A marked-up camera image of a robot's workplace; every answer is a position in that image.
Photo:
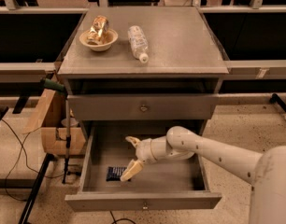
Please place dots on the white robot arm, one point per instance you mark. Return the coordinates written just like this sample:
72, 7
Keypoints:
265, 172

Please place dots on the closed grey top drawer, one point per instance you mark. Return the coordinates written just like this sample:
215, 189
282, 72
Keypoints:
142, 107

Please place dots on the blue rxbar blueberry bar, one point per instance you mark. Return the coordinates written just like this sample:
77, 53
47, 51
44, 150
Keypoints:
114, 173

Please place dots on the crumpled gold snack bag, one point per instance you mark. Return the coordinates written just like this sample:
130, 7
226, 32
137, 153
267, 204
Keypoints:
98, 30

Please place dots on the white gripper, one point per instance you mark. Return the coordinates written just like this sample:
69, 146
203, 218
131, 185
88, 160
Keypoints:
144, 150

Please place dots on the grey drawer cabinet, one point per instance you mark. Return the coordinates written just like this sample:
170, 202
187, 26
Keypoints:
183, 58

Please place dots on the clear plastic water bottle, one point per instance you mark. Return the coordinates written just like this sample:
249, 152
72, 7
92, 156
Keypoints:
139, 44

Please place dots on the beige bowl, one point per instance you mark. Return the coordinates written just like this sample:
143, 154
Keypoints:
111, 38

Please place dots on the green-handled grabber stick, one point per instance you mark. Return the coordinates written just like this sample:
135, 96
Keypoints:
55, 86

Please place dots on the black metal stand leg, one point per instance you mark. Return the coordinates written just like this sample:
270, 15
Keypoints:
35, 189

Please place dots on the cardboard box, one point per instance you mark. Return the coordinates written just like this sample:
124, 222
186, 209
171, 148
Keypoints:
49, 118

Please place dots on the open grey middle drawer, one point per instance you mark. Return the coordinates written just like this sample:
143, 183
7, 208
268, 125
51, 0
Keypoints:
165, 185

